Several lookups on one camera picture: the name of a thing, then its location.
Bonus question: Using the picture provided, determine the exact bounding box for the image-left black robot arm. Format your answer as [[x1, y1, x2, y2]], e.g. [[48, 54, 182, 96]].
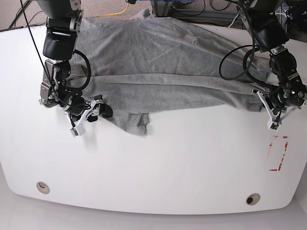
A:
[[38, 0, 113, 127]]

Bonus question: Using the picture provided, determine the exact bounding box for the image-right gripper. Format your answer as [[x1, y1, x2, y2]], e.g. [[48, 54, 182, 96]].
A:
[[251, 84, 307, 125]]

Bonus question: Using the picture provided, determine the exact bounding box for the grey t-shirt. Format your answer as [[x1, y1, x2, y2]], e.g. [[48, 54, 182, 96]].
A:
[[76, 9, 264, 136]]

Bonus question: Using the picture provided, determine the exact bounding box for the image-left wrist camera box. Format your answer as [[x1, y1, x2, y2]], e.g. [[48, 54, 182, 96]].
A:
[[70, 126, 85, 137]]

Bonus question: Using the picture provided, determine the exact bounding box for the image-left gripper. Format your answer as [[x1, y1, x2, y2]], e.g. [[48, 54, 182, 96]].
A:
[[63, 94, 113, 127]]

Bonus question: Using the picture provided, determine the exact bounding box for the yellow cable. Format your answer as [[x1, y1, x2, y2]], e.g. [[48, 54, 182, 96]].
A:
[[95, 5, 129, 19]]

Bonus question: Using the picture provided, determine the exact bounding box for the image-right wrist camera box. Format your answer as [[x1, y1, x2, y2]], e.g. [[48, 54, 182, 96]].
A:
[[267, 120, 280, 132]]

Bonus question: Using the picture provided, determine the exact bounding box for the left table grommet hole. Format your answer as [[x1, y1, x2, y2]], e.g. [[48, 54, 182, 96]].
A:
[[36, 182, 50, 194]]

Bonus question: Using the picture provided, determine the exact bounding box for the aluminium frame stand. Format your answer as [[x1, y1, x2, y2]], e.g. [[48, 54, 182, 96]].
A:
[[151, 0, 289, 43]]

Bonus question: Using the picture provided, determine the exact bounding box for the right table grommet hole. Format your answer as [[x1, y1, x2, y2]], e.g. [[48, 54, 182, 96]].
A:
[[246, 193, 260, 206]]

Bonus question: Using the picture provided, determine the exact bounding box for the red tape rectangle marking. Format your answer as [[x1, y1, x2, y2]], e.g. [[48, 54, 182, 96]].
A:
[[266, 136, 289, 172]]

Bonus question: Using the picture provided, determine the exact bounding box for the table grommet hole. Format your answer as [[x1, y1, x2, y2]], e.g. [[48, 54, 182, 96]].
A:
[[246, 193, 260, 206], [36, 182, 50, 194]]

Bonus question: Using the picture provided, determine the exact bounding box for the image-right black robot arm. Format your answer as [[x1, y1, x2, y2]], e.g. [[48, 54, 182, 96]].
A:
[[235, 0, 307, 130]]

